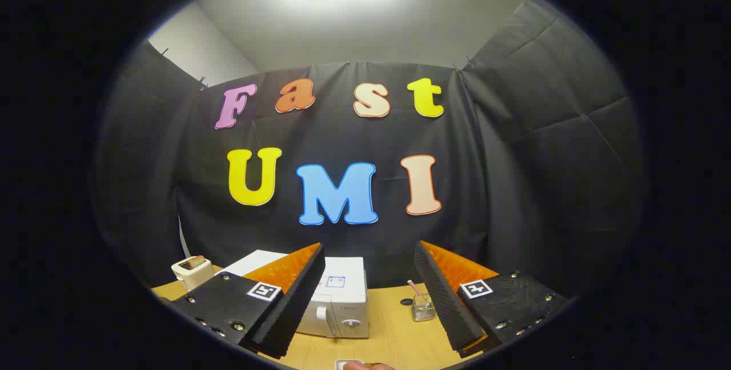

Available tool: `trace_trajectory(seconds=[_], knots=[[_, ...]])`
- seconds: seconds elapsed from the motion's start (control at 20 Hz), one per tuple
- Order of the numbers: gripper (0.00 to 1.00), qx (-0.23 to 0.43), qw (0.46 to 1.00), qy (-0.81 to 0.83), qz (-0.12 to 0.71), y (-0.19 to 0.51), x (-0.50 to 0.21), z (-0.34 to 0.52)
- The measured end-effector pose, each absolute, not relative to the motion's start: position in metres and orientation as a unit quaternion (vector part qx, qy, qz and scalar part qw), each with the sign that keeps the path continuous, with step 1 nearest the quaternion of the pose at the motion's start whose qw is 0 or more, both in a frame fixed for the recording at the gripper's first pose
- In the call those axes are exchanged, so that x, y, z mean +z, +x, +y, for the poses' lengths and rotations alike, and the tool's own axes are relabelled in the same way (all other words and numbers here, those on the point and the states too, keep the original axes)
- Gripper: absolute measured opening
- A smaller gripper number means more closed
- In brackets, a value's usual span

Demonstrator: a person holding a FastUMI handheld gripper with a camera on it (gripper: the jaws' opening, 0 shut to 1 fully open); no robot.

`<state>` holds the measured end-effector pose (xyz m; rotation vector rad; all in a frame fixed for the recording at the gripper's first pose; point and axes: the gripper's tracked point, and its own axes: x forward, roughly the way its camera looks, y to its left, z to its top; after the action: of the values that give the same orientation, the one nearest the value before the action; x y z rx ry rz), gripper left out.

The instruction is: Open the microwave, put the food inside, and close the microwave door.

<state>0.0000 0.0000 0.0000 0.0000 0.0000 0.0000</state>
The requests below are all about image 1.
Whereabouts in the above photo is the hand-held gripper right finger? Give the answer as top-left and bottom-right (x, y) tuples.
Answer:
(413, 240), (572, 359)

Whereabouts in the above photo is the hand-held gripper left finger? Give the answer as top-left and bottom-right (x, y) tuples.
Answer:
(168, 243), (326, 359)

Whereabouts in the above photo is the white microwave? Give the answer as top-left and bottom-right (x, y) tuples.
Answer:
(219, 250), (370, 339)

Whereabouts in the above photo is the small clear glass holder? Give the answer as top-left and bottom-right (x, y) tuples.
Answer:
(412, 294), (436, 322)

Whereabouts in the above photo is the white toaster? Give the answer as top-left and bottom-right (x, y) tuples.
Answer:
(171, 255), (215, 292)

